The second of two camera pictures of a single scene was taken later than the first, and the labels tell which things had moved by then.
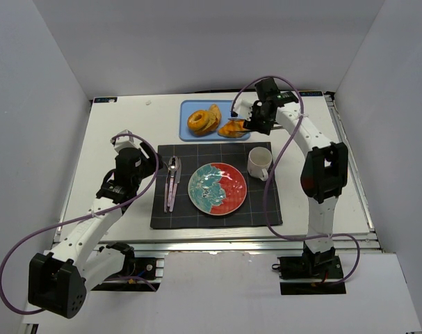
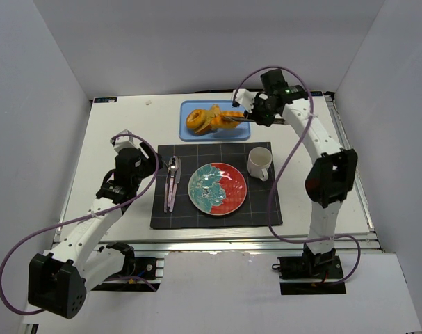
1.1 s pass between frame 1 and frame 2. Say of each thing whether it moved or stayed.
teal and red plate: stayed
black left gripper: stayed
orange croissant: moved
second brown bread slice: stayed
